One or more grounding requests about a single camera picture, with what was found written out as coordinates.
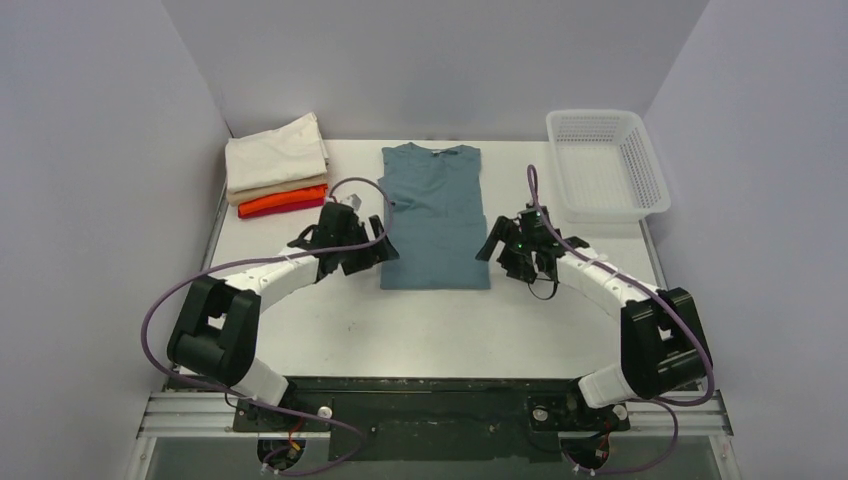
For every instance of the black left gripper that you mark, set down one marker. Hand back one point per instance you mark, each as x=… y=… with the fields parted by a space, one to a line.
x=361 y=244

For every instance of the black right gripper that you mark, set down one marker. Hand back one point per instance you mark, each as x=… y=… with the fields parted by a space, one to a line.
x=510 y=244

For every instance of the teal blue t-shirt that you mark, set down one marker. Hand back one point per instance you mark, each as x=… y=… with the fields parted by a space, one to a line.
x=438 y=219

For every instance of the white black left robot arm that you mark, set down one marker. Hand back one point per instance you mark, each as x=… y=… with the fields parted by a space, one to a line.
x=216 y=332

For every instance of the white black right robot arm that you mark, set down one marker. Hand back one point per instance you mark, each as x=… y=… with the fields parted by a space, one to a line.
x=662 y=345

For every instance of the folded red t-shirt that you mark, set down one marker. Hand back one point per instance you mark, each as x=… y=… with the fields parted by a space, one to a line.
x=281 y=209

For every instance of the folded orange t-shirt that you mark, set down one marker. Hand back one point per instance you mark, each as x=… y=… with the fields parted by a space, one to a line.
x=306 y=194

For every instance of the white perforated plastic basket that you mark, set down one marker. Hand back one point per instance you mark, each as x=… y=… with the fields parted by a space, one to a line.
x=605 y=165

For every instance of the folded cream t-shirt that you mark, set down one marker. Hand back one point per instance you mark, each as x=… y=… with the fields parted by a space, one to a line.
x=295 y=151

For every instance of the folded beige t-shirt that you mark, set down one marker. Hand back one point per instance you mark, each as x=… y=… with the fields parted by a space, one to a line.
x=236 y=198

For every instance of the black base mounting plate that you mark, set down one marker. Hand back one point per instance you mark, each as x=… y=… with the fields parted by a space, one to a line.
x=421 y=420

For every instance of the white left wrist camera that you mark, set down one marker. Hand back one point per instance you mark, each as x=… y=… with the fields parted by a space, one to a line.
x=353 y=201

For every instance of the aluminium extrusion rail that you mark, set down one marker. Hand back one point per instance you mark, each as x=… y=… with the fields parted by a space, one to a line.
x=206 y=415

